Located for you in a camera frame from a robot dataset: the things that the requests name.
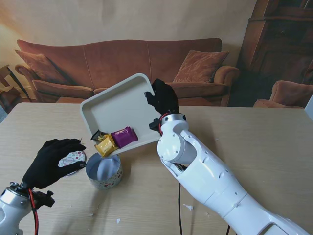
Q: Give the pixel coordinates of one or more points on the beige rectangular tray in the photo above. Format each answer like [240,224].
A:
[117,107]

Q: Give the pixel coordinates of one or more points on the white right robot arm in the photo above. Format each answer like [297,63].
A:
[207,176]

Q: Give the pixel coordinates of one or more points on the red brown armchair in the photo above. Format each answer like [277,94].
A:
[291,93]

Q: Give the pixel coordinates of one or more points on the yellow cookie packet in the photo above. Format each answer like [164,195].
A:
[105,147]

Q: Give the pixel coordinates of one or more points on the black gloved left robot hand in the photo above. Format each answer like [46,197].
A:
[46,164]

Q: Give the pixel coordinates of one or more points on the plain red sofa cushion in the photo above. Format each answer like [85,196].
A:
[36,63]

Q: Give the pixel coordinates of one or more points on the black and orange cookie packet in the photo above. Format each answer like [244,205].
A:
[97,137]

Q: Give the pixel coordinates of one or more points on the round polka dot cookie box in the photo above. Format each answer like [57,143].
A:
[107,182]

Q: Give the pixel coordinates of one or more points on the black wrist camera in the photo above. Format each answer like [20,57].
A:
[45,199]
[154,124]

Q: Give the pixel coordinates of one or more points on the patterned red sofa cushion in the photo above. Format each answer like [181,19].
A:
[198,66]

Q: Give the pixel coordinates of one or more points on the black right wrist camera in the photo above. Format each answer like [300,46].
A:
[154,124]

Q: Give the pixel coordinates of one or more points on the plain purple cookie packet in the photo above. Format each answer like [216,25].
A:
[124,138]

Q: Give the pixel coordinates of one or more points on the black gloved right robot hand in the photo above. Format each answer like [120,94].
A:
[166,98]

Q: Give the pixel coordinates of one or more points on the dark wooden cabinet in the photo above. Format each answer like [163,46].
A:
[274,44]

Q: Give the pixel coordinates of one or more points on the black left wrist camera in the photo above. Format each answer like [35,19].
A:
[45,199]

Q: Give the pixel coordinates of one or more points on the wooden side chair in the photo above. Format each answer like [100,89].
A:
[5,73]

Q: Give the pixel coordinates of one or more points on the red brown sofa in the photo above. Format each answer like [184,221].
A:
[117,63]

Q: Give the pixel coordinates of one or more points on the round polka dot box lid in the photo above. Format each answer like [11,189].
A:
[72,157]

